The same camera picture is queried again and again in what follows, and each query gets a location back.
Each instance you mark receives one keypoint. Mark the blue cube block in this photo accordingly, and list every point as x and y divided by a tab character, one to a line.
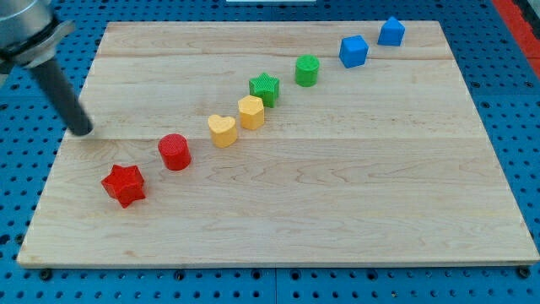
353	51

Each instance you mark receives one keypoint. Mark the yellow hexagon block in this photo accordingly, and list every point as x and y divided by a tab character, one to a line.
251	109

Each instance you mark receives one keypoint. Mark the yellow heart block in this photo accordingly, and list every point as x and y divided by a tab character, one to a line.
223	130

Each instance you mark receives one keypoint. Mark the light wooden board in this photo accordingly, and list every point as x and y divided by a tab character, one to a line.
382	165

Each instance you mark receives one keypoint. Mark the green star block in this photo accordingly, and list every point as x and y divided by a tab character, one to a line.
266	87

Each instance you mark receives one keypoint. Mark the green cylinder block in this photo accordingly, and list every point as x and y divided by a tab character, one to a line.
306	70

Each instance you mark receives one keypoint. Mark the red cylinder block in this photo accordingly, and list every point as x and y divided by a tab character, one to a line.
174	151

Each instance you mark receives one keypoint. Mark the red star block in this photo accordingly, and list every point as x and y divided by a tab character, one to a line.
125	184

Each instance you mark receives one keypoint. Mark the blue pentagon block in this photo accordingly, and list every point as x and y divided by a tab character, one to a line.
391	33

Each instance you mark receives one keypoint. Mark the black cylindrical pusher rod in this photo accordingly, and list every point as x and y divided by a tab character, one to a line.
60	93

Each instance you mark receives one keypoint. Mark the red tape strip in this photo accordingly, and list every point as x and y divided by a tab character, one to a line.
523	23

